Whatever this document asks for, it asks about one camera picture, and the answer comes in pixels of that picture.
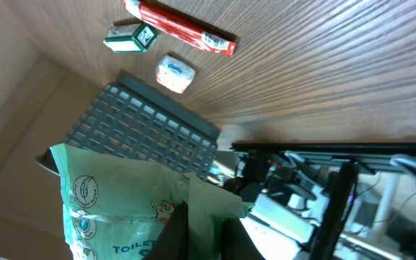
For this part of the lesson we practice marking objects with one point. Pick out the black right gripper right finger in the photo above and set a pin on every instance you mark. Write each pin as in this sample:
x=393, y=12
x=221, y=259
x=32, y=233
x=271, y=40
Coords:
x=236, y=244

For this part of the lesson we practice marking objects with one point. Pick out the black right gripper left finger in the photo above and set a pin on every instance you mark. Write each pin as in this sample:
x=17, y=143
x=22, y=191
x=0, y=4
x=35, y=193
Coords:
x=172, y=243

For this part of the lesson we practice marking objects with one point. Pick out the mint toilet wipes pack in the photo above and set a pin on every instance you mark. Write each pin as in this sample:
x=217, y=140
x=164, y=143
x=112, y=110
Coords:
x=115, y=208

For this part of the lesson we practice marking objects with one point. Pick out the red white tissue pack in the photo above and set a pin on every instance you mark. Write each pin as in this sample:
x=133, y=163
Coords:
x=174, y=74

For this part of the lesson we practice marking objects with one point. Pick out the green white gum box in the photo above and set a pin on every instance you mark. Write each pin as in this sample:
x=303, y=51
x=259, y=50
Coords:
x=133, y=38

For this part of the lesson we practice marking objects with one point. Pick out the red snack stick packet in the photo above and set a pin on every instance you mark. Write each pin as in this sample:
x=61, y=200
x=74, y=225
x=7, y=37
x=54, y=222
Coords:
x=179, y=27

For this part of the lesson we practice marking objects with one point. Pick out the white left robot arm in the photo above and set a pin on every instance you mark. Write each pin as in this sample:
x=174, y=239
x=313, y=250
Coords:
x=303, y=196

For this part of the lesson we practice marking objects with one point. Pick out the grey plastic shopping basket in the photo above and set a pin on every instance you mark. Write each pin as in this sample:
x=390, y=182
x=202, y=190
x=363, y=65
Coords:
x=129, y=119

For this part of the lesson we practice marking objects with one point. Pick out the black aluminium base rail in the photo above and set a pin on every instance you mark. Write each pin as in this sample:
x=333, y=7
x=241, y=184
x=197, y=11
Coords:
x=373, y=156

